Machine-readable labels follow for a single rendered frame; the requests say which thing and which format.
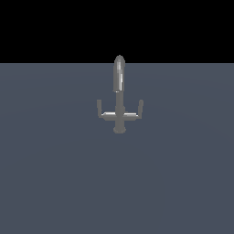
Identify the grey faucet lever handle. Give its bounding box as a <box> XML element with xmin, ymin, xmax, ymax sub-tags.
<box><xmin>134</xmin><ymin>99</ymin><xmax>144</xmax><ymax>119</ymax></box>
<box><xmin>96</xmin><ymin>99</ymin><xmax>106</xmax><ymax>119</ymax></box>

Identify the grey metal faucet body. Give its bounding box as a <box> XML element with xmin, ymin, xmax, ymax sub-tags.
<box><xmin>103</xmin><ymin>54</ymin><xmax>137</xmax><ymax>135</ymax></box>

